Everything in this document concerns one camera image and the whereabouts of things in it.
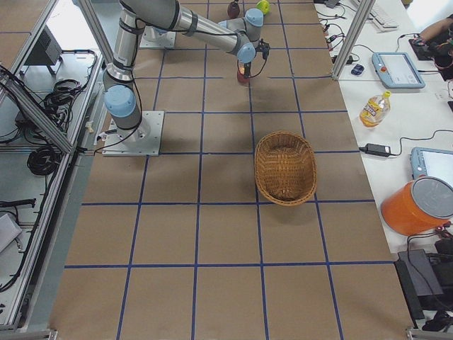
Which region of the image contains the dark red apple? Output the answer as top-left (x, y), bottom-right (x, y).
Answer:
top-left (227, 0), bottom-right (241, 19)

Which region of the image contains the green apple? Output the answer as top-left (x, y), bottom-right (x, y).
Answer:
top-left (256, 0), bottom-right (270, 16)

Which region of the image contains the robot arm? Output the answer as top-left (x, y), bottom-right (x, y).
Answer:
top-left (103, 1), bottom-right (270, 142)

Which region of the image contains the woven wicker basket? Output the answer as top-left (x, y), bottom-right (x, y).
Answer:
top-left (254, 130), bottom-right (317, 206)

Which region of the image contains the small blue device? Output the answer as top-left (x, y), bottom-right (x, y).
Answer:
top-left (350, 64), bottom-right (365, 76)

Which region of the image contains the yellow drink bottle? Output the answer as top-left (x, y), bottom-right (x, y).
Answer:
top-left (359, 91), bottom-right (391, 128)

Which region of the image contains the blue teach pendant far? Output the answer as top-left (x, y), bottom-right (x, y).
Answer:
top-left (372, 52), bottom-right (425, 89)

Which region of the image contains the blue teach pendant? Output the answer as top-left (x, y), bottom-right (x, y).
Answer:
top-left (410, 147), bottom-right (453, 186)
top-left (372, 52), bottom-right (425, 89)

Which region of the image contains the black power adapter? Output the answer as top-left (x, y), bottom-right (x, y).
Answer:
top-left (359, 143), bottom-right (391, 157)

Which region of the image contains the blue teach pendant near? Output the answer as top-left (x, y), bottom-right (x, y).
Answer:
top-left (410, 147), bottom-right (453, 186)

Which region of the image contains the orange bucket with grey lid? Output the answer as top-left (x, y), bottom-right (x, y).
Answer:
top-left (380, 176), bottom-right (452, 236)

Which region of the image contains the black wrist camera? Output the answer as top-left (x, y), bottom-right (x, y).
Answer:
top-left (256, 38), bottom-right (270, 60)

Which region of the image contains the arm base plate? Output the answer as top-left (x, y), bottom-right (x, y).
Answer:
top-left (101, 110), bottom-right (164, 157)
top-left (139, 26), bottom-right (176, 50)

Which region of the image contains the aluminium frame post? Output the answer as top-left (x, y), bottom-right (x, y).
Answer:
top-left (331, 0), bottom-right (375, 80)

